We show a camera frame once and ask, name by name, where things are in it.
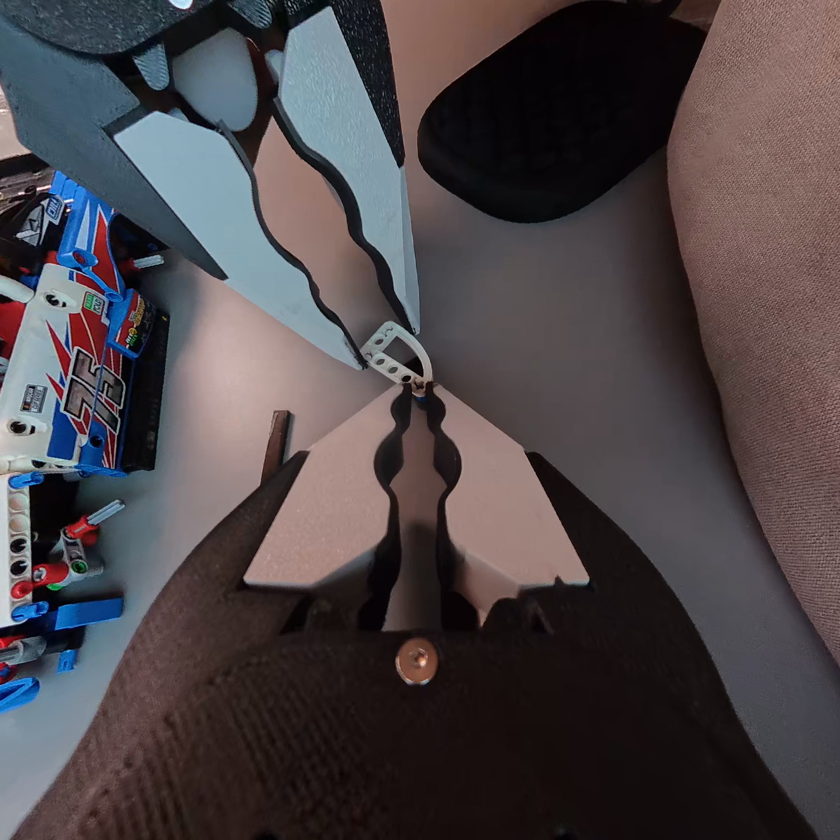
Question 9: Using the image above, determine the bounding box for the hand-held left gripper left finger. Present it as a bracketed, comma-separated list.
[241, 384, 413, 629]

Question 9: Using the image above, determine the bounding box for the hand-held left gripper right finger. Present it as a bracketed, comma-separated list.
[423, 385, 592, 631]

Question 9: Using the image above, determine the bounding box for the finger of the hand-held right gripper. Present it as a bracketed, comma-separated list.
[266, 5, 422, 337]
[113, 110, 370, 371]

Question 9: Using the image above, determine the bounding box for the white curved panel piece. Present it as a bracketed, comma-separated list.
[361, 320, 435, 386]

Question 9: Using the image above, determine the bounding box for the black flat tile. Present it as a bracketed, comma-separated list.
[260, 410, 291, 488]

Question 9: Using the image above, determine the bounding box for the black mesh cushion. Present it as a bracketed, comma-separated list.
[417, 0, 708, 224]

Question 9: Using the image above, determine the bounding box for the toy brick race car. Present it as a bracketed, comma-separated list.
[0, 169, 170, 715]

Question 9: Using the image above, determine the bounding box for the person's beige sweatshirt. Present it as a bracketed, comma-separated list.
[666, 0, 840, 683]

